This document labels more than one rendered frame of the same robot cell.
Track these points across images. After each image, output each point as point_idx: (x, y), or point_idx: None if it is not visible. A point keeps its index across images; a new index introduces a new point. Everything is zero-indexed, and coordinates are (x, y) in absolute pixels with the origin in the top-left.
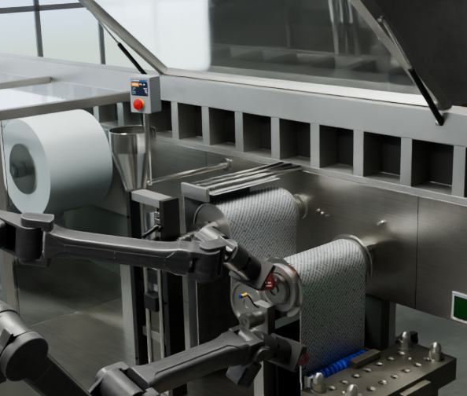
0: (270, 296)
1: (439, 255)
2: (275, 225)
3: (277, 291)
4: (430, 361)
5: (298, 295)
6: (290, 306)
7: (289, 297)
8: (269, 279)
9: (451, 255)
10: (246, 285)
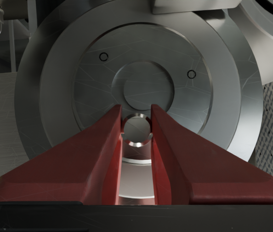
0: (166, 47)
1: (5, 165)
2: None
3: (124, 85)
4: None
5: (37, 100)
6: (63, 41)
7: (70, 78)
8: (150, 151)
9: None
10: (189, 191)
